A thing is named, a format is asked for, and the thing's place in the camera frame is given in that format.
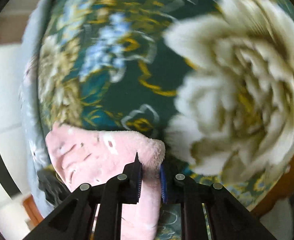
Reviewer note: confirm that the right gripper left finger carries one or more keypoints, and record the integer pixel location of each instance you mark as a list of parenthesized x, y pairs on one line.
[(93, 212)]

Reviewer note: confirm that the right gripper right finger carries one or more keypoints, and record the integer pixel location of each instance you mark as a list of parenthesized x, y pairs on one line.
[(209, 212)]

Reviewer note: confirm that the pink fleece pajama garment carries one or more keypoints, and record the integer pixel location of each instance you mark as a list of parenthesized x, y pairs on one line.
[(81, 156)]

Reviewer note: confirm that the dark grey garment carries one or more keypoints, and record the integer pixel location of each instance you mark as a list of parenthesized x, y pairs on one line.
[(53, 187)]

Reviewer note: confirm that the grey daisy print quilt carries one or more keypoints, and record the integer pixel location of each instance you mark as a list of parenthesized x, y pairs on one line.
[(37, 155)]

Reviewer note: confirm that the green floral bed blanket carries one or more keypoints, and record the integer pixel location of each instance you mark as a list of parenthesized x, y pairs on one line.
[(212, 79)]

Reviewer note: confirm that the orange wooden bed frame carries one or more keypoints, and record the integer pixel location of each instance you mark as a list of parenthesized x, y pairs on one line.
[(284, 188)]

